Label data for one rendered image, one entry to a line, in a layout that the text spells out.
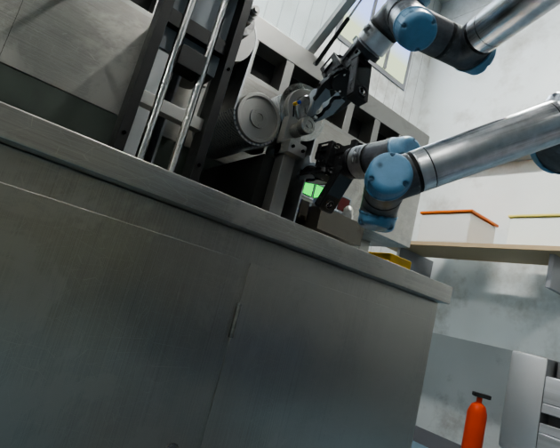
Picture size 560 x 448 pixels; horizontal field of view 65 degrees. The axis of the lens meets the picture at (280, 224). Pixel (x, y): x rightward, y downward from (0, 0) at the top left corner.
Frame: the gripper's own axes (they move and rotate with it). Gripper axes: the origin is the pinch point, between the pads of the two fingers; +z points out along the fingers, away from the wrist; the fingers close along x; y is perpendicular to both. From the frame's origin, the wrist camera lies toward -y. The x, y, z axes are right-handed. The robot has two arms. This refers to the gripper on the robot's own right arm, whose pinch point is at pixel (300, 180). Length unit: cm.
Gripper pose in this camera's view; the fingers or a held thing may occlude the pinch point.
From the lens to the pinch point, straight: 115.5
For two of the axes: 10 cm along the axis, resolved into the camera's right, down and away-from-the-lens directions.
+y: 2.5, -9.5, 1.9
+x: -7.8, -3.1, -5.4
